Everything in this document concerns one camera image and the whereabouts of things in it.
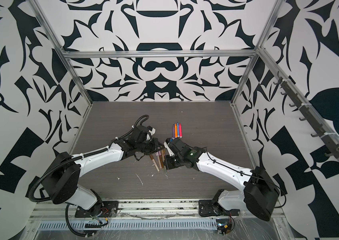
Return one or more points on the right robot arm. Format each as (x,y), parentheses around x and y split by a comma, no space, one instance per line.
(258,193)

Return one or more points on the orange highlighter pen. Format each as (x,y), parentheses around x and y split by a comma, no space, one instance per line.
(175,130)

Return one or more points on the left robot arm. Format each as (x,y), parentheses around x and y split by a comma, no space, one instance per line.
(59,183)

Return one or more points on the white cable duct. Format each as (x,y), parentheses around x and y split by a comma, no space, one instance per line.
(165,224)

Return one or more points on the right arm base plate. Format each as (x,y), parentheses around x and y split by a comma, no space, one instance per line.
(210,208)

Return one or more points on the pink highlighter pen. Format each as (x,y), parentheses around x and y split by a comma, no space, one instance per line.
(180,127)

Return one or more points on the light pink cap pen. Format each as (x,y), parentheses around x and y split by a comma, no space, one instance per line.
(158,160)

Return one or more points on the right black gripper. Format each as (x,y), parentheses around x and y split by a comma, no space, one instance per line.
(168,163)

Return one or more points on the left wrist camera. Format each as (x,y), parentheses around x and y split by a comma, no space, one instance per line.
(151,130)

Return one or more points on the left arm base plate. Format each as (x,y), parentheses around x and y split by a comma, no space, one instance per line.
(103,208)

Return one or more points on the purple marker pen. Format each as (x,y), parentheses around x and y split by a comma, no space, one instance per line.
(173,133)

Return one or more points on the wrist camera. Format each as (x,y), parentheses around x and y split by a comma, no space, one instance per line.
(151,130)
(168,149)

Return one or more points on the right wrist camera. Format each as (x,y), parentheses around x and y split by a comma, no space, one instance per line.
(168,149)

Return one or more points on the pink cap brown pen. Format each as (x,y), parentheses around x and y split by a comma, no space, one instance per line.
(160,159)

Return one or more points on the aluminium front rail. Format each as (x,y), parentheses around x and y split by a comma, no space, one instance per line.
(130,209)

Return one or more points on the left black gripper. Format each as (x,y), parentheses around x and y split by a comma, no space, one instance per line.
(155,142)

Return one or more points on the blue highlighter pen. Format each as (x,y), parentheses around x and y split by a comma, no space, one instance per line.
(178,130)

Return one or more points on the green circuit board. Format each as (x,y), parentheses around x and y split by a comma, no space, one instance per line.
(226,227)

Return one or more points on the gold brown pen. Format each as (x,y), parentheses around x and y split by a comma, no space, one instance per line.
(162,156)

